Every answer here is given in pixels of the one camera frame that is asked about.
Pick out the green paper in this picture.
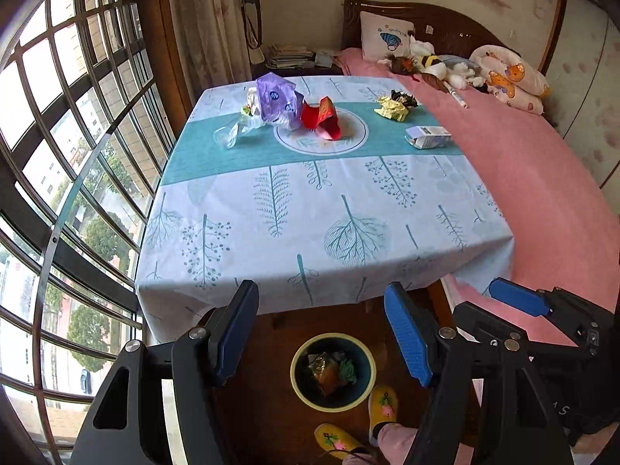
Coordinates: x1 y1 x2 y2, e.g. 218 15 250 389
338 358 357 385

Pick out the gold foil pouch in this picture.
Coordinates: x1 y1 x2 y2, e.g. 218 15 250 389
308 353 341 397

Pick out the white lavender carton box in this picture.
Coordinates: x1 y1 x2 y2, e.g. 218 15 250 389
406 125 452 150

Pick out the clear plastic wrapper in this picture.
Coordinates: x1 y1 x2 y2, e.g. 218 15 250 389
214 87 265 149

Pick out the red envelope packet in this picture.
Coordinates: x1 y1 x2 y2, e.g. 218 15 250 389
301 96 341 141

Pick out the purple plastic bag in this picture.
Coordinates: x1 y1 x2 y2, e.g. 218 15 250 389
257 72 304 129

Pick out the yellow paper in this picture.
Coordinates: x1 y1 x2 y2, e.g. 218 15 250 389
374 96 410 123

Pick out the black gold wrapper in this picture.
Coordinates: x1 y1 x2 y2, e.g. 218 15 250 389
391 90 418 111

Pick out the yellow rimmed trash bin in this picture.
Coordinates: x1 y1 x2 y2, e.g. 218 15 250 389
289 333 376 413

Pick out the right yellow slipper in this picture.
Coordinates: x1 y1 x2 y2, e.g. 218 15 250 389
368 385 398 447

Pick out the pink bed sheet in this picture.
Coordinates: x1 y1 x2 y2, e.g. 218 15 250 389
336 46 620 350

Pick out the teal white leaf tablecloth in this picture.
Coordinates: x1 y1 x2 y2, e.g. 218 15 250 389
136 77 515 342

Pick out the white plush toy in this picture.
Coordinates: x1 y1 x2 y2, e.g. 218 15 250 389
439 55 486 90

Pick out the window metal grille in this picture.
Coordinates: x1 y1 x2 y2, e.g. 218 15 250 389
1 0 176 464

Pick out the stack of books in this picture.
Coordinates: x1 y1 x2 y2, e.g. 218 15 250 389
266 44 315 69

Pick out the brown plush toy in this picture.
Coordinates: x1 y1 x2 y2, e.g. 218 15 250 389
378 56 449 93

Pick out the bee plush toy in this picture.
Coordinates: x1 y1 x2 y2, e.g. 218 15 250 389
409 35 448 81

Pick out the dark wooden headboard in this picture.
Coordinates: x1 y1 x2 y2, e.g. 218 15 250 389
341 0 508 58

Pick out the white butterfly pillow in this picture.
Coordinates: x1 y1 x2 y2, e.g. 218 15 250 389
360 12 415 62

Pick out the beige floral curtain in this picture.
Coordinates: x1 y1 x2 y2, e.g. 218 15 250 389
169 0 252 102

